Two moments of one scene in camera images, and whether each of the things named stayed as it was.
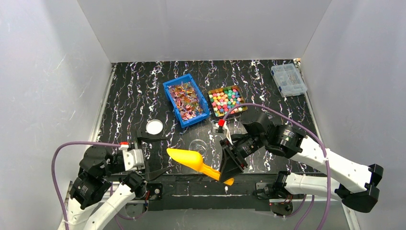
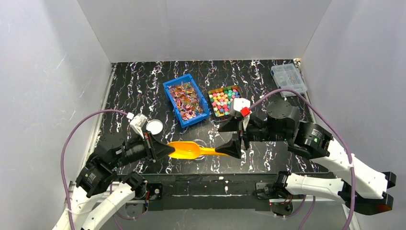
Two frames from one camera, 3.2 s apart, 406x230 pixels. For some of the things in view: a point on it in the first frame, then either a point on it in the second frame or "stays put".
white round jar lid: x=154 y=127 stays put
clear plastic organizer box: x=287 y=79 stays put
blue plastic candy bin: x=187 y=99 stays put
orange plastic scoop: x=194 y=159 → x=188 y=150
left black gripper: x=145 y=155 → x=150 y=147
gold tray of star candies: x=223 y=99 stays put
